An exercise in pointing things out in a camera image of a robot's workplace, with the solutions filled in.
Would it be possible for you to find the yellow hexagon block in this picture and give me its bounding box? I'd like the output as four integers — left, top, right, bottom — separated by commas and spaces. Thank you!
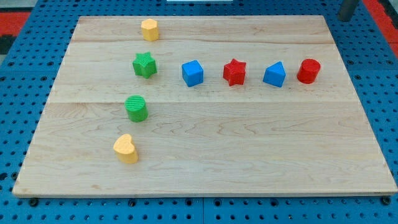
141, 19, 159, 41

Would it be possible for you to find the wooden board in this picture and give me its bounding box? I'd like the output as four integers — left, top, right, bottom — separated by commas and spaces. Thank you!
13, 16, 397, 198

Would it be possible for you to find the blue cube block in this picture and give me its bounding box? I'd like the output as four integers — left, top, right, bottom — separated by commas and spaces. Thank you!
182, 60, 204, 87

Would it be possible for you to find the red star block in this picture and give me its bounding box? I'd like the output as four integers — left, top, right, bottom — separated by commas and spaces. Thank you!
223, 58, 246, 86

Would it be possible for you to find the green cylinder block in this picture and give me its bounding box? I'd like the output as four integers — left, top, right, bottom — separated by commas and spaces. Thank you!
124, 95, 149, 123

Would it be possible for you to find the green star block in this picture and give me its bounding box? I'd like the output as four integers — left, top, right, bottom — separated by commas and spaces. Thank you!
132, 52, 157, 78

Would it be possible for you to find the yellow heart block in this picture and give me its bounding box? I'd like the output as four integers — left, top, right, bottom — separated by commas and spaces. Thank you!
113, 134, 138, 164

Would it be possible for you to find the blue triangle block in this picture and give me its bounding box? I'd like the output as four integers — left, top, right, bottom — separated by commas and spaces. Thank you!
263, 62, 286, 88

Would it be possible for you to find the red cylinder block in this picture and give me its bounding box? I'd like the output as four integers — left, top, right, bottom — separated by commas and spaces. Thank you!
297, 58, 321, 84

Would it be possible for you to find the grey metal post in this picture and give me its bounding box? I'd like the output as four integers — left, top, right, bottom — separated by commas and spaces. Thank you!
337, 0, 359, 22

